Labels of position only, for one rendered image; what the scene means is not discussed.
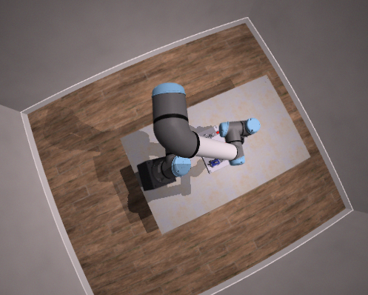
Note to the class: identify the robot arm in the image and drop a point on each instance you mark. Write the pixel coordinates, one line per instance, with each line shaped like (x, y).
(172, 130)

